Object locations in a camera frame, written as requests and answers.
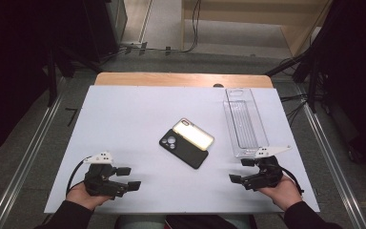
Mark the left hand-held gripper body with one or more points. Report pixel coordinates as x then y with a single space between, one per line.
100 181

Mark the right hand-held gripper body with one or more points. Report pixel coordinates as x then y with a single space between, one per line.
267 173

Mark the clear plastic packaging tray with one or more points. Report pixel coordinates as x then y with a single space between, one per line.
244 124

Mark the glossy phone case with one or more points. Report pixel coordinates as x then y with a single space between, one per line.
193 134

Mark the person's left hand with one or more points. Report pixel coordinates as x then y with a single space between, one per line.
82 197

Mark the person's right hand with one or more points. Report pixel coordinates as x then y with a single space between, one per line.
284 194

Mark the white board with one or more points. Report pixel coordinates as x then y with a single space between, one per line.
124 120

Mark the dark red garment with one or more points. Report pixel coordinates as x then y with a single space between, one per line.
203 222

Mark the black phone case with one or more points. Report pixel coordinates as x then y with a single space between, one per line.
184 152

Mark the small dark round thing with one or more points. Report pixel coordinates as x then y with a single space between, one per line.
218 85

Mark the black metal stand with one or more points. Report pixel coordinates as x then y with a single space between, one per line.
52 79
313 82

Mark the wooden table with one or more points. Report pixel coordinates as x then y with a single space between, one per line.
171 79

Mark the dark curtain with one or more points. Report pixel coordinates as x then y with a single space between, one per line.
12 63
355 63

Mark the black cabinet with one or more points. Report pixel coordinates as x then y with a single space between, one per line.
103 28

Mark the light wooden furniture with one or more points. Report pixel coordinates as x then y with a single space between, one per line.
251 9

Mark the metal floor rail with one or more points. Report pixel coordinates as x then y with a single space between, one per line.
28 159
330 162

